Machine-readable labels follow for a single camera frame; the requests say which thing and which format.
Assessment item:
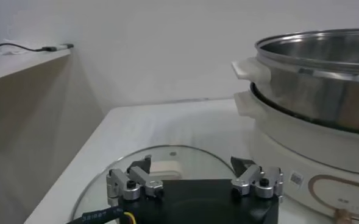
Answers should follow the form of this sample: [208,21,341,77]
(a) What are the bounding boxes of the small grey black adapter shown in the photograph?
[41,43,75,52]

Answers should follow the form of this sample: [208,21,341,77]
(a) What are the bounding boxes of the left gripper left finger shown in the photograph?
[105,154,165,208]

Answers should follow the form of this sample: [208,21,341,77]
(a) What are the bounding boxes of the white electric pot base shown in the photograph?
[233,82,359,224]

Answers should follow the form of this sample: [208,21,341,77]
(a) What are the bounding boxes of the stainless steel steamer basket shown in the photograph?
[231,28,359,136]

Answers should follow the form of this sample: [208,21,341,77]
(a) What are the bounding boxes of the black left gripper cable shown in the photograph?
[66,206,137,224]

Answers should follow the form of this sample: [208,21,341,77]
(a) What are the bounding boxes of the white side desk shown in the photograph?
[0,39,73,85]

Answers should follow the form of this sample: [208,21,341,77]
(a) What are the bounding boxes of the small white desk object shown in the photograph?
[1,42,26,56]

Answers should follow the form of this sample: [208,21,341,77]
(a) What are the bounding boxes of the thin black desk cable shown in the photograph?
[0,42,46,58]

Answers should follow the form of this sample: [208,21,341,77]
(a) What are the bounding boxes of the round glass pot lid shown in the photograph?
[71,144,238,224]

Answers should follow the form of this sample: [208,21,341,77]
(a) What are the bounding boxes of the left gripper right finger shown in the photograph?
[230,156,285,203]

